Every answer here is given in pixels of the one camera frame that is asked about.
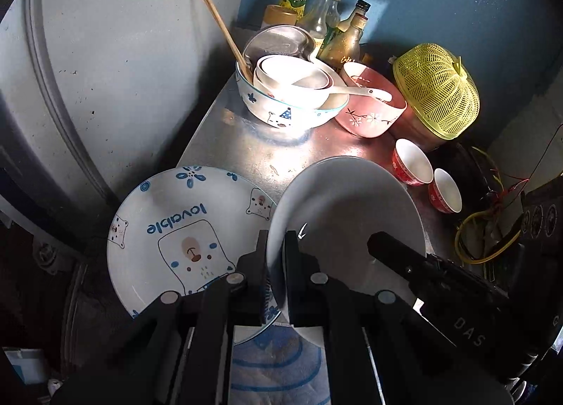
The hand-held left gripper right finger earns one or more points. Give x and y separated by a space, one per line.
291 251

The bear print plate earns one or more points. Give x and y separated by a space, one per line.
176 211

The gold cap glass bottle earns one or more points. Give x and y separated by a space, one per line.
336 7

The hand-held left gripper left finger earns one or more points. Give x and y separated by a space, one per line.
262 251

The blue ringed plate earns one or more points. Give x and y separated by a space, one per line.
272 365

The red patterned cup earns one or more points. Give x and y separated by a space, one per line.
411 163
446 192

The black cap glass bottle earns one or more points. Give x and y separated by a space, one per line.
358 9

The yellow plastic basket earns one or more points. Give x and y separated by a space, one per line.
440 88

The plain white plate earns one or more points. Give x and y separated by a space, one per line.
343 203

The clear green cap bottle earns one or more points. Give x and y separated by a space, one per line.
319 16

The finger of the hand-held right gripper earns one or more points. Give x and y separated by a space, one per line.
393 253

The pink floral bowl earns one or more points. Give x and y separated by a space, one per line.
369 117

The large bear print bowl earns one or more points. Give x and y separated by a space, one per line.
272 112

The stainless steel plate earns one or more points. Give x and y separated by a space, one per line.
277 42

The wooden chopstick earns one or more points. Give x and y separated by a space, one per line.
222 20
215 18

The yellow lid jar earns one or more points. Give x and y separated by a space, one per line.
279 16

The white ceramic spoon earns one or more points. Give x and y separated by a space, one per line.
352 91

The small white bowl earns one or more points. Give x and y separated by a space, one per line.
290 71
264 80

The oily glass bottle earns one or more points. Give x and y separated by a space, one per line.
343 47

